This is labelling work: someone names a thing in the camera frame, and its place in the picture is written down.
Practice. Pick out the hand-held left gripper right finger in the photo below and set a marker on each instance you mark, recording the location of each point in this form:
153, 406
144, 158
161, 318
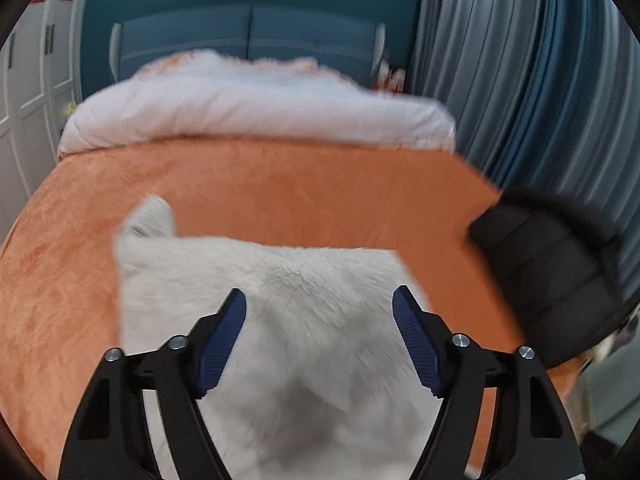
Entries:
415, 335

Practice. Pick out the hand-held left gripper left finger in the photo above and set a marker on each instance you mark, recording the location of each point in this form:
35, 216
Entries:
225, 340

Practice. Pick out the white puffer jacket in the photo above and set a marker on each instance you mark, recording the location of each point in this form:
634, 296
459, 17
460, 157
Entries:
310, 310

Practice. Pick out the black puffer jacket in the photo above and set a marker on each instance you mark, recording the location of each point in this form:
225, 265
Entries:
550, 280

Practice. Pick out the orange bed sheet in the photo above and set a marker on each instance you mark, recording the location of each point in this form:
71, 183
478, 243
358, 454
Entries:
310, 190

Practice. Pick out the pale pink duvet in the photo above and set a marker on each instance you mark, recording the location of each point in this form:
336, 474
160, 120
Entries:
250, 105

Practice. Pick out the red and white bedside clutter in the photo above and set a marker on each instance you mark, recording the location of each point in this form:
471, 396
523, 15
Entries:
391, 79

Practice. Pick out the grey blue curtain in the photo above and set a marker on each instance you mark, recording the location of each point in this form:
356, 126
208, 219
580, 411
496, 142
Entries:
525, 85

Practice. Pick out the yellow tissue box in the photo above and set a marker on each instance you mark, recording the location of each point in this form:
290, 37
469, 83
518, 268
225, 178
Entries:
70, 108

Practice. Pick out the blue padded headboard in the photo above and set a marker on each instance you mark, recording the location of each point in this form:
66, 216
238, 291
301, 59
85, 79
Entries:
250, 32

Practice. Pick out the white wardrobe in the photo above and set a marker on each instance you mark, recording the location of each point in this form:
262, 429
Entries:
30, 100

